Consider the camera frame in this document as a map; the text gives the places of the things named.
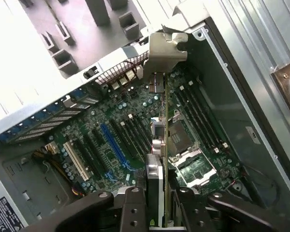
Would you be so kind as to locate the grey parts rack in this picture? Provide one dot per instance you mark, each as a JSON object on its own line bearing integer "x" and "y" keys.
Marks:
{"x": 87, "y": 48}

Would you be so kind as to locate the blue expansion slot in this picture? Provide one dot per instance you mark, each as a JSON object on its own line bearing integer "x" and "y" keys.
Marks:
{"x": 113, "y": 145}

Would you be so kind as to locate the metal socket cover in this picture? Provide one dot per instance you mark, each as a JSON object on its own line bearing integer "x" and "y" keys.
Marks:
{"x": 181, "y": 135}

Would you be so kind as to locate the black RAM slot row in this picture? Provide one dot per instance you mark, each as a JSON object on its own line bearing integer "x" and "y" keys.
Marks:
{"x": 135, "y": 135}
{"x": 200, "y": 116}

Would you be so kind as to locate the CPU socket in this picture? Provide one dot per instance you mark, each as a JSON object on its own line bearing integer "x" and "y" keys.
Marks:
{"x": 195, "y": 171}

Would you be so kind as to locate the open black PC case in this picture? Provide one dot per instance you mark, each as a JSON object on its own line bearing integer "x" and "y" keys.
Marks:
{"x": 232, "y": 108}

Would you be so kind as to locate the green motherboard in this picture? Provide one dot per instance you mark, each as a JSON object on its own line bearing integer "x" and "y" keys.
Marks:
{"x": 135, "y": 106}

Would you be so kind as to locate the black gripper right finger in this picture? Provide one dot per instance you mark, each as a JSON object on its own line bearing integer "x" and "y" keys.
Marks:
{"x": 191, "y": 212}

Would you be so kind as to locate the long black expansion slot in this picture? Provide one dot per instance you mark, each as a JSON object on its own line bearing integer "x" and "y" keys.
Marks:
{"x": 96, "y": 149}
{"x": 87, "y": 157}

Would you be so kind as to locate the grey power supply unit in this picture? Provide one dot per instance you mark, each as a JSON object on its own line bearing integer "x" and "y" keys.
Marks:
{"x": 4, "y": 212}

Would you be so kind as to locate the white expansion slot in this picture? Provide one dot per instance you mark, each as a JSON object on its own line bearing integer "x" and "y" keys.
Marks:
{"x": 76, "y": 160}

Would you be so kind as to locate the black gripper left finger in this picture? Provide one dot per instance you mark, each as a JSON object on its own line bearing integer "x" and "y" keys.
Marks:
{"x": 133, "y": 212}

